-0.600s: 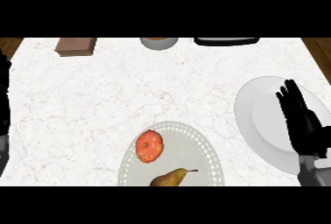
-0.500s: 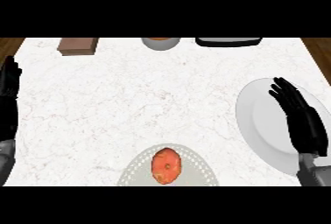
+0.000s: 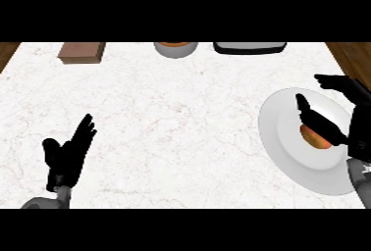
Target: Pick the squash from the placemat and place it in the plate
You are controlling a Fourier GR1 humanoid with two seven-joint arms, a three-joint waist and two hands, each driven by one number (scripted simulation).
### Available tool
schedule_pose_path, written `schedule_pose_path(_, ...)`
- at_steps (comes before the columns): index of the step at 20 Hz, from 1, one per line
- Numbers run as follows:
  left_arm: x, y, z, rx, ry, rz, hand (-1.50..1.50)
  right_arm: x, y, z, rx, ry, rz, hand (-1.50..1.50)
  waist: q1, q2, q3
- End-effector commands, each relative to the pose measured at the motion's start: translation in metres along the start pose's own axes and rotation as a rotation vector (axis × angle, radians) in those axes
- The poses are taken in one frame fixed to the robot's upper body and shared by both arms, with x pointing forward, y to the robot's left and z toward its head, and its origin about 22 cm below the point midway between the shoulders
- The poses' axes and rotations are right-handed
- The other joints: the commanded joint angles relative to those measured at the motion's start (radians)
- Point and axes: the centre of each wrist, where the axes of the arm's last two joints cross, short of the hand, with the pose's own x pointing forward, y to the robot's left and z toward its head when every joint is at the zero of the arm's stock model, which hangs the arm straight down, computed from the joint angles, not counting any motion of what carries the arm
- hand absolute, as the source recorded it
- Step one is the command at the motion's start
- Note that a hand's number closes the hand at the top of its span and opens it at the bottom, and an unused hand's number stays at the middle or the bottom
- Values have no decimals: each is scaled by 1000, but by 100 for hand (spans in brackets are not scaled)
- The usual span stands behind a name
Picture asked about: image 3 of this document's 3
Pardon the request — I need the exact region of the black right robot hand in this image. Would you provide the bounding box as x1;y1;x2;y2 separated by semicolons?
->
294;74;371;162

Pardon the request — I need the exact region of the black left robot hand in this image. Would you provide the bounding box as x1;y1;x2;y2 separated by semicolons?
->
40;113;99;193

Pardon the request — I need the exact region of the white round plate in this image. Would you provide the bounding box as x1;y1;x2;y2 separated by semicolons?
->
258;86;361;196

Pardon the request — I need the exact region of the brown wooden block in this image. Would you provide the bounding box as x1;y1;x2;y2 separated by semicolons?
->
56;42;108;65

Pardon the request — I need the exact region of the grey pot with orange contents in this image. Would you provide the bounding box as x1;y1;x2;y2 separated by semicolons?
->
153;42;200;60

